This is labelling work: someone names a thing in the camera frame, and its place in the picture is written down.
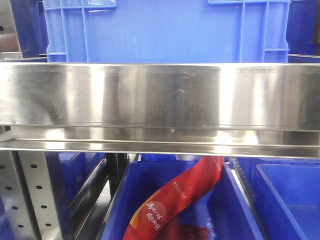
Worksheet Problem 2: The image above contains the blue bin left lower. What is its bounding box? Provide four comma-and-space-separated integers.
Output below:
58, 152, 105, 201

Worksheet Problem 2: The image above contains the blue bin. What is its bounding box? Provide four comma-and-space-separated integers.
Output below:
101, 161, 263, 240
58, 152, 105, 201
233, 157, 320, 240

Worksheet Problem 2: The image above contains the blue bin centre lower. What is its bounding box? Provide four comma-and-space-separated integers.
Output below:
101, 161, 263, 240

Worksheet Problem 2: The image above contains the blue bin right lower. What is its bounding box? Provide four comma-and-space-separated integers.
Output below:
233, 157, 320, 240

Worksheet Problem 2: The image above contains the black rack upright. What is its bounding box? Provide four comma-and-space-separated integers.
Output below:
106, 153, 129, 198

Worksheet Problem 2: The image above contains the red snack packet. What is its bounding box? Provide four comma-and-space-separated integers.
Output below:
123, 156, 224, 240

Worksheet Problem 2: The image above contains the large blue crate on shelf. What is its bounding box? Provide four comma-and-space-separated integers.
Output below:
43, 0, 291, 63

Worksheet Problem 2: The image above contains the stainless steel shelf rail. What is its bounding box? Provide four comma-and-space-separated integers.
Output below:
0, 62, 320, 159

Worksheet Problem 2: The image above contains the perforated steel upright post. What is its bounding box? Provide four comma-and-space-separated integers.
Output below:
0, 150, 64, 240

